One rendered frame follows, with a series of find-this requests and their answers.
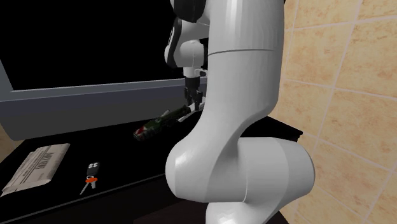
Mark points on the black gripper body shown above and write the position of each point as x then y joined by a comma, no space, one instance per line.
192,83

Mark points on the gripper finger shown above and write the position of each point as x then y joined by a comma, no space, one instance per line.
198,100
188,96

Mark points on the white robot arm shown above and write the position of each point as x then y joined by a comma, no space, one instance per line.
235,93

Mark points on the dark green toy plane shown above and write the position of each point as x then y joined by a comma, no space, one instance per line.
158,122

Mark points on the black cabinet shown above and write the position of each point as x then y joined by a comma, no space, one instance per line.
124,161

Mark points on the grey framed black television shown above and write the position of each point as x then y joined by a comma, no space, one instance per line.
77,105

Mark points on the black key fob with keys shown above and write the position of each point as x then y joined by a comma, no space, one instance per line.
92,169

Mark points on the folded newspaper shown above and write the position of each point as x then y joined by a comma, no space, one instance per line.
35,167

